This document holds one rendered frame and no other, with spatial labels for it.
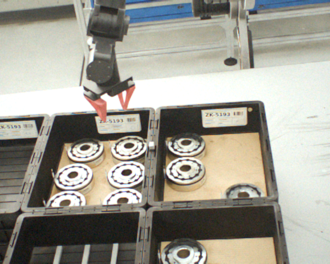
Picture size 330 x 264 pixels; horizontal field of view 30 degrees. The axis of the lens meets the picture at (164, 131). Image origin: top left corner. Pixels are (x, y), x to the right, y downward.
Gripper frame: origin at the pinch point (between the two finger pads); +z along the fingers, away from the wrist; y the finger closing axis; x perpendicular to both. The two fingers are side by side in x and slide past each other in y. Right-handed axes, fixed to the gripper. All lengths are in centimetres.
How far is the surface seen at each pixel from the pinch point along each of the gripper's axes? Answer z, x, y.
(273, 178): 14.9, -32.4, 19.8
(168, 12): 68, 143, 135
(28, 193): 15.1, 7.8, -23.3
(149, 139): 14.0, 0.6, 9.5
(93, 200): 24.0, 2.9, -9.3
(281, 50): 105, 108, 190
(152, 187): 15.5, -12.8, -1.0
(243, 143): 24.0, -10.1, 33.4
